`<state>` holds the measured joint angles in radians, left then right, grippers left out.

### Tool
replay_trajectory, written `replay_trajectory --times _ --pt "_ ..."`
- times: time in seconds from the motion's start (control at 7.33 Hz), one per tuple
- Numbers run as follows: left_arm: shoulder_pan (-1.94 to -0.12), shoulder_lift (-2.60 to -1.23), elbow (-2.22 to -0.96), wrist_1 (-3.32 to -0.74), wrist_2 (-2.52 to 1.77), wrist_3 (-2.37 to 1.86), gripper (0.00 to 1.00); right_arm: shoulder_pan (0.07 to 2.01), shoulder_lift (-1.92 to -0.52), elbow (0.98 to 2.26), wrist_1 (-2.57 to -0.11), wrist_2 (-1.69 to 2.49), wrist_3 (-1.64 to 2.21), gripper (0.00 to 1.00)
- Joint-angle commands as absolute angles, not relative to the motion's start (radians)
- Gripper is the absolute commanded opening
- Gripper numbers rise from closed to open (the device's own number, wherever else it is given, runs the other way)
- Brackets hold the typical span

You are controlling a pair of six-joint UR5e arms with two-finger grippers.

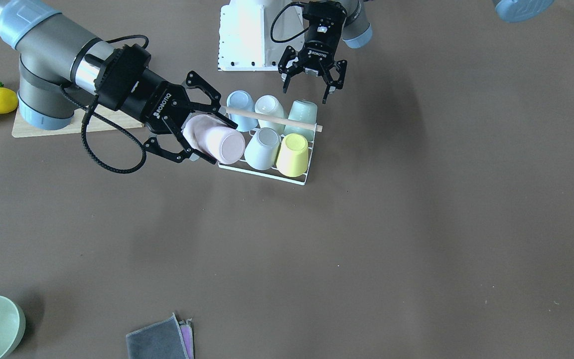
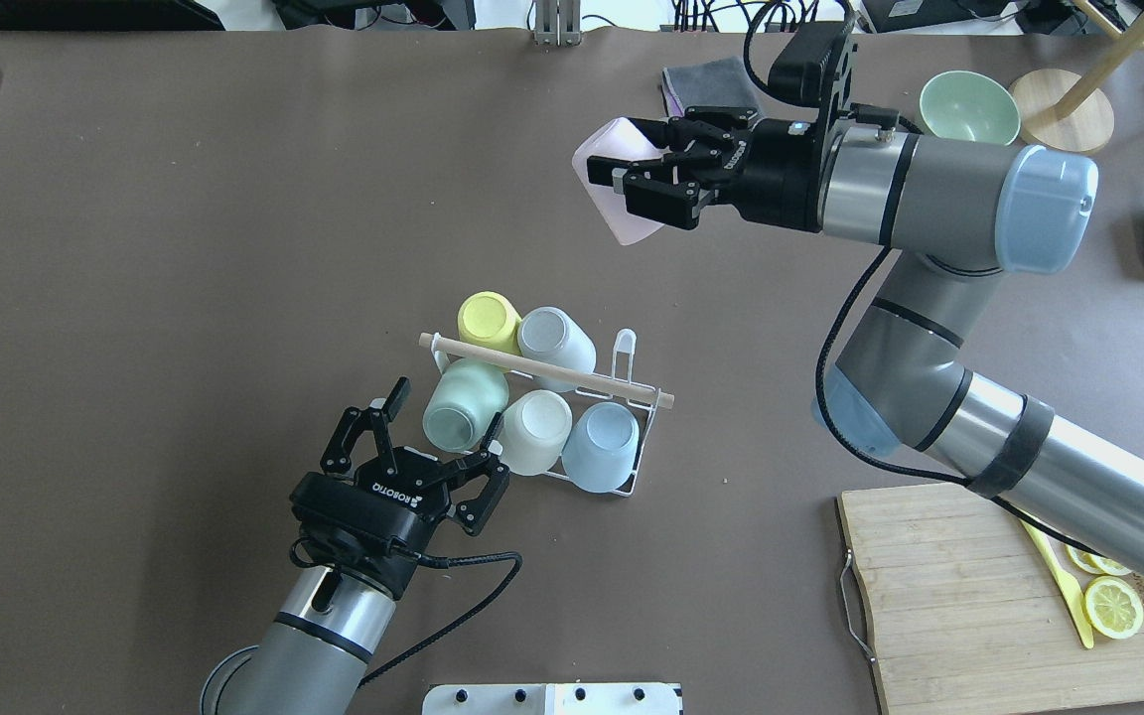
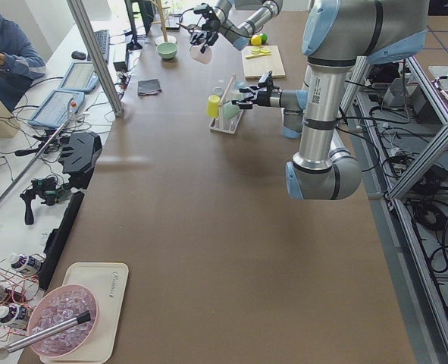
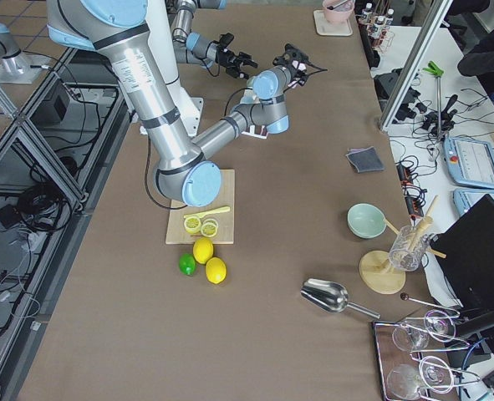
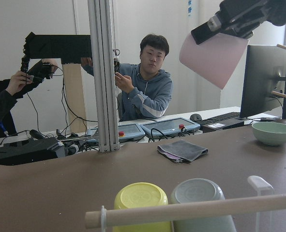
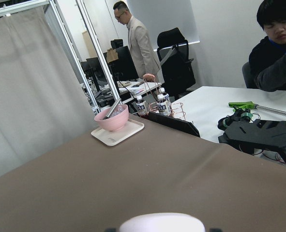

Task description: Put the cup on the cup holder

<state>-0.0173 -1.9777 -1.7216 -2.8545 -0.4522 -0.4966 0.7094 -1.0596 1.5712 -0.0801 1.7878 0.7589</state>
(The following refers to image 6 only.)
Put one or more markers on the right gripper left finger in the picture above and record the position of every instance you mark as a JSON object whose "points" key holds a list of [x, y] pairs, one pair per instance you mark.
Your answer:
{"points": [[110, 230]]}

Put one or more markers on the water bottle middle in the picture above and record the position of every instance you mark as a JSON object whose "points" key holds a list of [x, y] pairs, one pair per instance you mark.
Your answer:
{"points": [[163, 105]]}

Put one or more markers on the pink cup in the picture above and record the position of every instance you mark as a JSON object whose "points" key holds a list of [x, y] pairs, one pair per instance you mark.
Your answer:
{"points": [[163, 222]]}

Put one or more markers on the pink bowl with ice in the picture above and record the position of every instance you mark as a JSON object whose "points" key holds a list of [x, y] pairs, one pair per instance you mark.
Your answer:
{"points": [[116, 121]]}

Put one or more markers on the person in blue shirt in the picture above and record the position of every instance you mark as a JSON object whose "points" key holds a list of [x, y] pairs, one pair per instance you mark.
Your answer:
{"points": [[267, 60]]}

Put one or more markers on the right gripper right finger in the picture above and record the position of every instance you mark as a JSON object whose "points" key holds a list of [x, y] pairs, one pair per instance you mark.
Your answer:
{"points": [[215, 230]]}

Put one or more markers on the black office chair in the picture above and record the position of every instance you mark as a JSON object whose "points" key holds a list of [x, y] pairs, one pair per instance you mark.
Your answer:
{"points": [[173, 53]]}

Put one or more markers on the water bottle left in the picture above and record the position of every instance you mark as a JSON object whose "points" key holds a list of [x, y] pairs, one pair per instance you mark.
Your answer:
{"points": [[141, 105]]}

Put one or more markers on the man in beige jacket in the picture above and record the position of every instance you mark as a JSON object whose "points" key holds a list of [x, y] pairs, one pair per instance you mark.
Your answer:
{"points": [[144, 58]]}

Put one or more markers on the black laser-cut frame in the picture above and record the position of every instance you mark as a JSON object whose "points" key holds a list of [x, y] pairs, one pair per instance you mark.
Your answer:
{"points": [[261, 134]]}

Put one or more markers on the water bottle right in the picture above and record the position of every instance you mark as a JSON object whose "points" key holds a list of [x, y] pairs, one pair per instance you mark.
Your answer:
{"points": [[166, 95]]}

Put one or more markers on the water bottle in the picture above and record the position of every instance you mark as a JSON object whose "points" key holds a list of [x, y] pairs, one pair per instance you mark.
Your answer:
{"points": [[141, 105], [163, 105], [166, 95]]}

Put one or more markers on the steel tongs in bowl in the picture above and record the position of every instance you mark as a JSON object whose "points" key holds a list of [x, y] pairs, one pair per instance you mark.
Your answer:
{"points": [[111, 110]]}

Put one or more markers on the grabber reacher tool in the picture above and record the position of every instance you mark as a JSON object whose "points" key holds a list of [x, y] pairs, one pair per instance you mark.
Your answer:
{"points": [[251, 105]]}

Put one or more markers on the cream plastic tray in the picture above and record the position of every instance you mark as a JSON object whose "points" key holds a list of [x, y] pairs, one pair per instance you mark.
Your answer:
{"points": [[112, 138]]}

